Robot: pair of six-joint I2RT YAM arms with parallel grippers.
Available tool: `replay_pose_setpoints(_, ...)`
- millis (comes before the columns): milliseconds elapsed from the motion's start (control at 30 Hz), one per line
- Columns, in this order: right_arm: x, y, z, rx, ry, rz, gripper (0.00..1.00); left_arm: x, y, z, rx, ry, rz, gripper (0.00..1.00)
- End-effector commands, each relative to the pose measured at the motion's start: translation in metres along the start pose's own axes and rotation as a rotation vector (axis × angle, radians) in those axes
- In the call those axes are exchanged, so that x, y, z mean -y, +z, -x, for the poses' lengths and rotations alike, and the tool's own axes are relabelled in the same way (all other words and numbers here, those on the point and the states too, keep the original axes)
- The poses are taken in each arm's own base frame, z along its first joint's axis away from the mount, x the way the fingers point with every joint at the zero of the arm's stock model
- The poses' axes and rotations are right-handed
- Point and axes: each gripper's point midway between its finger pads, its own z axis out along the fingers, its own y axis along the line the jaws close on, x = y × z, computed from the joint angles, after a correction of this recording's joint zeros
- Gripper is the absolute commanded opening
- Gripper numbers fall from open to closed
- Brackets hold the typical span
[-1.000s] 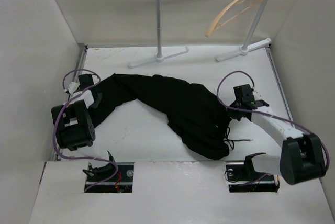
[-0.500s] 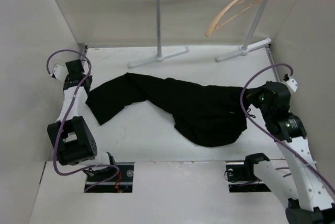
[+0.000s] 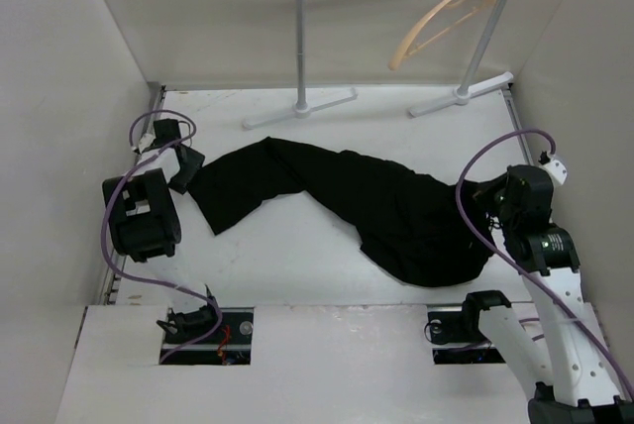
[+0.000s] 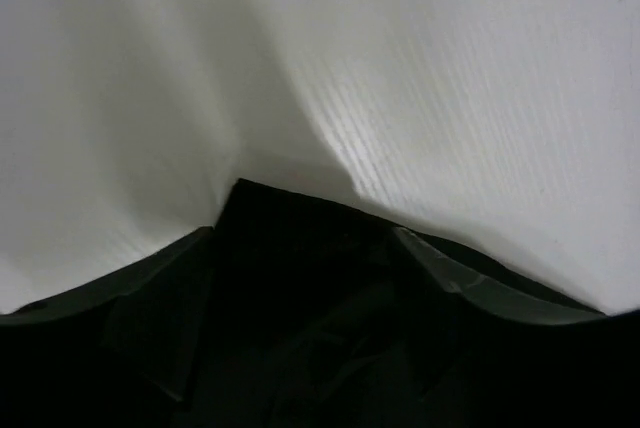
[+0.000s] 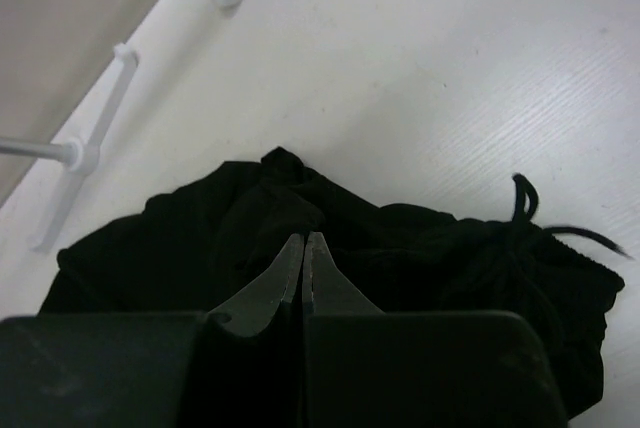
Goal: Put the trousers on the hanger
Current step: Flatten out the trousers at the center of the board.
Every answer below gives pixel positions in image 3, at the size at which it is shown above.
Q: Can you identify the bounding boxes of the black trousers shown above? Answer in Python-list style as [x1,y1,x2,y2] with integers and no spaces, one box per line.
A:
[187,138,493,288]

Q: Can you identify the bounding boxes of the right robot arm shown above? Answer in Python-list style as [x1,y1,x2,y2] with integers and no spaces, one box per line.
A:
[459,158,633,423]

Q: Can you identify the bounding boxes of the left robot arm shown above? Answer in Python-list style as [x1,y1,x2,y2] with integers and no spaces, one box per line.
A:
[102,118,223,344]

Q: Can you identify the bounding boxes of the beige plastic hanger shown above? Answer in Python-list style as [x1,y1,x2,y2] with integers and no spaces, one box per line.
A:
[387,0,496,71]

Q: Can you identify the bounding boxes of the white clothes rack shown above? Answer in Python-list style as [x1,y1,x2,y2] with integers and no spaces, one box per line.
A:
[242,0,531,130]

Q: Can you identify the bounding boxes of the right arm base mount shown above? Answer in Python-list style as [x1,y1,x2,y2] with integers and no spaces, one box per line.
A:
[424,306,504,366]

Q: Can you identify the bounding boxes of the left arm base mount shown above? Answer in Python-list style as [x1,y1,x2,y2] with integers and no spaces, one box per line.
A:
[157,305,255,366]

